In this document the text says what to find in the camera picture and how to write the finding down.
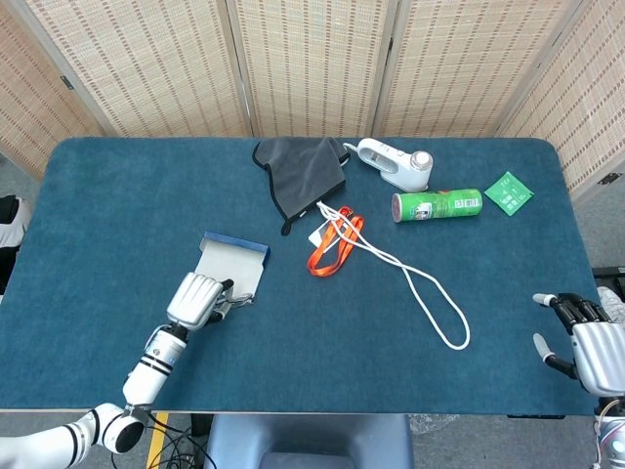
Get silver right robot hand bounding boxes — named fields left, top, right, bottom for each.
left=532, top=291, right=625, bottom=397

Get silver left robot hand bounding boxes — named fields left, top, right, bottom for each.
left=165, top=272, right=236, bottom=332

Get black eyeglasses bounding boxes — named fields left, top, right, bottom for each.
left=219, top=291, right=256, bottom=312

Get blue glasses case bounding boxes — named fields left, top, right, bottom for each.
left=192, top=230, right=271, bottom=304

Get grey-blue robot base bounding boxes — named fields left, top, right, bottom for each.
left=202, top=413, right=415, bottom=469

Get white sneaker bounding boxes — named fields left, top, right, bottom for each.
left=596, top=286, right=625, bottom=323

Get black table leg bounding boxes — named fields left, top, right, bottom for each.
left=189, top=413, right=212, bottom=439

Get blue table mat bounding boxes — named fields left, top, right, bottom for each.
left=0, top=136, right=603, bottom=416

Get white badge card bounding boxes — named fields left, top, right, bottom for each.
left=308, top=222, right=338, bottom=245

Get grey cloth with black trim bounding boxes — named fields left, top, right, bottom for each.
left=251, top=137, right=352, bottom=237

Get green foil sachet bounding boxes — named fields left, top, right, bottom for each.
left=483, top=170, right=535, bottom=217

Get white and black object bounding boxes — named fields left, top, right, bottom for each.
left=0, top=194, right=33, bottom=250

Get green chips can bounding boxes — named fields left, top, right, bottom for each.
left=391, top=188, right=484, bottom=224

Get white handheld garment steamer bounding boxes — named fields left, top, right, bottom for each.
left=343, top=138, right=435, bottom=192

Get woven bamboo folding screen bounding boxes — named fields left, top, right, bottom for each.
left=0, top=0, right=625, bottom=196

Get orange lanyard strap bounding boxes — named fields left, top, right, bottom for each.
left=306, top=206, right=365, bottom=277

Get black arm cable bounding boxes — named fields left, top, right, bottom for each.
left=146, top=411, right=217, bottom=469

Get black floor cables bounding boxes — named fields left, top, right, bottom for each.
left=110, top=429, right=206, bottom=469

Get white rope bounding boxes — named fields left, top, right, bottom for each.
left=315, top=200, right=472, bottom=351

